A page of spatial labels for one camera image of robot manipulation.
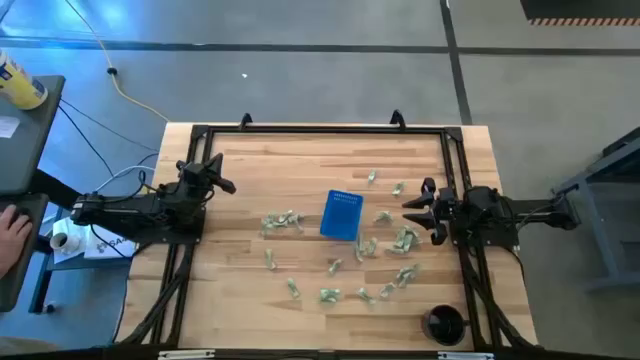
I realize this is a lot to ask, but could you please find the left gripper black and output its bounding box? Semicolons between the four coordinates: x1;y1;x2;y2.
174;151;238;202

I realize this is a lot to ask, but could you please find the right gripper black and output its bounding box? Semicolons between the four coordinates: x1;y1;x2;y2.
401;177;459;247

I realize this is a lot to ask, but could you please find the blue plastic slotted basket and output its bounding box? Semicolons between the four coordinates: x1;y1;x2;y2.
319;188;365;243

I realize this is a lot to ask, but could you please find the black cup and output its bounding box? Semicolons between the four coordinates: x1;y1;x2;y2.
421;303;471;348

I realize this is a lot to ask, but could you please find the white printed paper sheet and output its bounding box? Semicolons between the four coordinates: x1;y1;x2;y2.
83;233;139;262

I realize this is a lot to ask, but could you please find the white tape roll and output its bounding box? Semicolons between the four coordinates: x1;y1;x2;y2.
49;232;81;254

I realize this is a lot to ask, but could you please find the grey metal cart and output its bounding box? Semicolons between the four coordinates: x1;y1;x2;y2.
552;127;640;294

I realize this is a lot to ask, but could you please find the grey side desk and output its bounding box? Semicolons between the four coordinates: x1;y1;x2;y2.
0;74;67;197

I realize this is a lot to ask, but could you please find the person's hand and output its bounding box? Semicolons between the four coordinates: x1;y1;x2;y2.
0;204;34;279

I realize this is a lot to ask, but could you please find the white paper note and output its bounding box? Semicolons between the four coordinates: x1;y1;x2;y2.
0;115;21;140

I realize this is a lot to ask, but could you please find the yellow wipes canister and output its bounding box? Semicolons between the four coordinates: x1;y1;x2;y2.
0;49;49;111

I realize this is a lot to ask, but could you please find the black hazard-striped mat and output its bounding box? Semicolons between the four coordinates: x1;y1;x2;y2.
519;0;640;27

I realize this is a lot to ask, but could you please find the white thin cable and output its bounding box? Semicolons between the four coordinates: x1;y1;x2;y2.
93;163;160;194

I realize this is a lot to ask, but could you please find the black aluminium table frame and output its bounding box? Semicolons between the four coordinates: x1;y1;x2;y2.
117;122;539;352

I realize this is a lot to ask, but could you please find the dark thin cable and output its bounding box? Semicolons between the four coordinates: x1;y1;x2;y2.
58;98;160;177

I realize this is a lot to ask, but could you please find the yellow power cable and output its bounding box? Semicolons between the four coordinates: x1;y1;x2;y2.
63;0;171;123

